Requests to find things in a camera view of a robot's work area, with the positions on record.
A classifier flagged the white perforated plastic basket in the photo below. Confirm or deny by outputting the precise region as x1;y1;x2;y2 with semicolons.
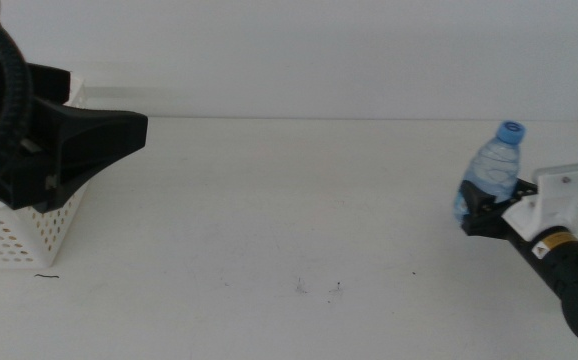
0;77;90;269

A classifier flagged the clear water bottle blue cap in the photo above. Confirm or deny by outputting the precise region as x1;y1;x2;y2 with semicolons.
452;119;527;224

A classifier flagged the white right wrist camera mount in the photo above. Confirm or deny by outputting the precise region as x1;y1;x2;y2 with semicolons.
501;160;578;242

